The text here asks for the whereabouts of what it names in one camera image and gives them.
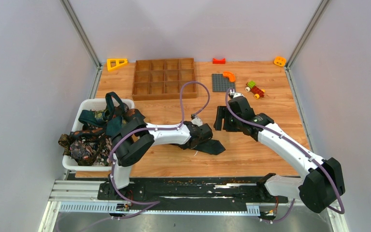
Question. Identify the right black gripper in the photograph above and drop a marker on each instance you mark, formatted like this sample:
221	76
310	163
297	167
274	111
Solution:
222	112

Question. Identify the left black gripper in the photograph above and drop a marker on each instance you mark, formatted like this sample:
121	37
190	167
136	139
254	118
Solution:
182	147

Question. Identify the dark green leaf tie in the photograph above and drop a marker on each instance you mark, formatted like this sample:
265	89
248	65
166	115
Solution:
212	147

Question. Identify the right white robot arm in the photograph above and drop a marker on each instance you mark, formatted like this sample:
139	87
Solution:
320	182

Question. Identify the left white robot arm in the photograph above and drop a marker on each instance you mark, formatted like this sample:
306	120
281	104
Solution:
137	137

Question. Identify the pile of patterned ties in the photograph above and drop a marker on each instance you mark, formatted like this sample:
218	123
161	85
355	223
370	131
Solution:
92	143

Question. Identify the grey studded baseplate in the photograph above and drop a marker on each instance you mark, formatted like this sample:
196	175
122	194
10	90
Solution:
221	83

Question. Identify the orange curved block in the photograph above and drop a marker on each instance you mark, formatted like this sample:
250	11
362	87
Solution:
230	76

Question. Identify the toy brick car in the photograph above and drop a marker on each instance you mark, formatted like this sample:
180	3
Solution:
257	92

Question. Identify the red plastic block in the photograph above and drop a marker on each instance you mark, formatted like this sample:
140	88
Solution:
219	61

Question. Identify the wooden compartment tray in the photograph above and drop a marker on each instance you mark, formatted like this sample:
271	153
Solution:
162	79

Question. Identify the orange round block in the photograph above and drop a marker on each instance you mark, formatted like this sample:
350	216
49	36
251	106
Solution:
280	61

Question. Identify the yellow triangular block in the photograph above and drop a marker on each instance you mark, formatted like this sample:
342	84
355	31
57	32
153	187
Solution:
115	63

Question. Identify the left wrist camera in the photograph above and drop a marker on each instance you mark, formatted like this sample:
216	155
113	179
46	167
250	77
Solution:
196	121

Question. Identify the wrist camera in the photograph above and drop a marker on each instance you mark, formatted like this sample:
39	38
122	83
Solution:
196	121
232	94

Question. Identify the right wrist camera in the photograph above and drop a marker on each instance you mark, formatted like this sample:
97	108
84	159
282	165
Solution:
232	94

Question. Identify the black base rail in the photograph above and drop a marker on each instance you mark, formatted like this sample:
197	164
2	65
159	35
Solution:
198	193

